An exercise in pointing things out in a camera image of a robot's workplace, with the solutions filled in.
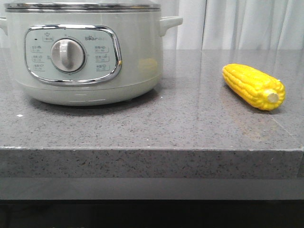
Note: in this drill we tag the yellow corn cob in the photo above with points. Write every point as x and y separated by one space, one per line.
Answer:
257 88

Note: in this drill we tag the glass pot lid steel rim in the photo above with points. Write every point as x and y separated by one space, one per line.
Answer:
81 5

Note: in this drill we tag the pale green electric cooking pot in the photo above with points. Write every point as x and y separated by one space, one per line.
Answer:
81 58

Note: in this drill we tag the white curtain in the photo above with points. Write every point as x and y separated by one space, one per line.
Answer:
216 24

